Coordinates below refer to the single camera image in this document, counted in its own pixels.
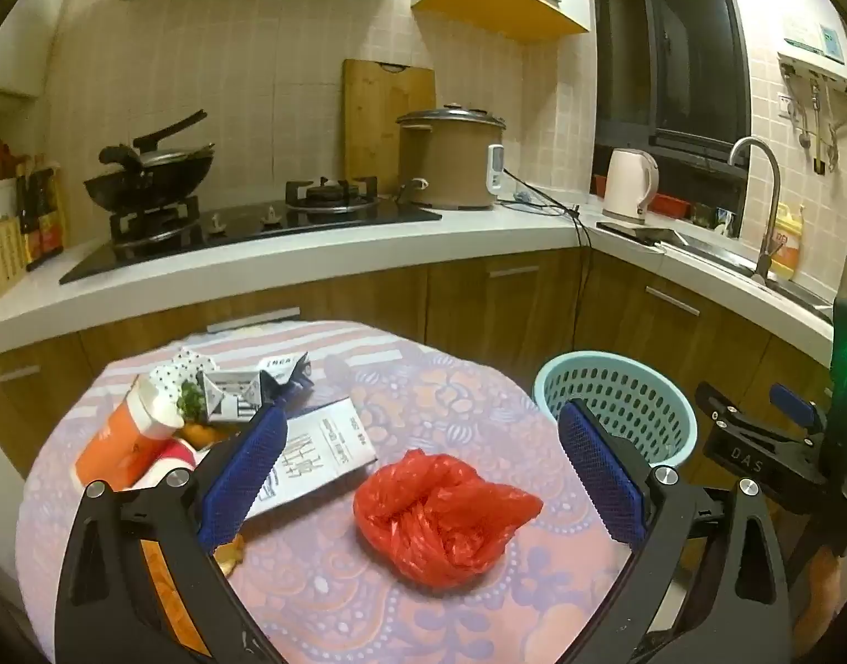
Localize white water heater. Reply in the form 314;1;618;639
742;0;847;91

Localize white power meter plug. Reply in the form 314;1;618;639
487;144;504;198

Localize orange white paper cup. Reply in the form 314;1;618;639
71;375;183;492

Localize chrome sink faucet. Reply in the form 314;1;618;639
726;134;786;282

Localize red plastic bag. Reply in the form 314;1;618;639
353;450;544;589

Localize black power cable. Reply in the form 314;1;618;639
500;166;596;354

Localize teal plastic waste basket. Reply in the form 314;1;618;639
533;351;698;469

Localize white electric kettle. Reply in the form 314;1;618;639
602;148;659;224

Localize brown rice cooker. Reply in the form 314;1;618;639
396;103;506;210

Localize blue milk carton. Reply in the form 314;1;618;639
197;352;312;424

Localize black gas stove top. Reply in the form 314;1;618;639
60;177;440;285

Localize dark window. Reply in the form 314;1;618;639
595;0;751;167

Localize woven basket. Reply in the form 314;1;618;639
0;217;25;297

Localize yellow dish soap bottle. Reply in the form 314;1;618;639
772;203;805;281

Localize polka dot paper wrapper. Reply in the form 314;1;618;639
147;348;218;403

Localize dark sauce bottles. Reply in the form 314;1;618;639
15;158;63;271

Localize green leafy vegetable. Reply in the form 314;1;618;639
177;379;207;424

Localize wooden cutting board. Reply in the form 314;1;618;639
343;59;436;195

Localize person right hand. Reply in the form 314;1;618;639
791;546;841;658

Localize black wok with lid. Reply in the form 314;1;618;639
84;110;215;216

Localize white milk carton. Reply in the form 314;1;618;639
245;397;377;520

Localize floral pink tablecloth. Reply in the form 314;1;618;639
17;322;629;662

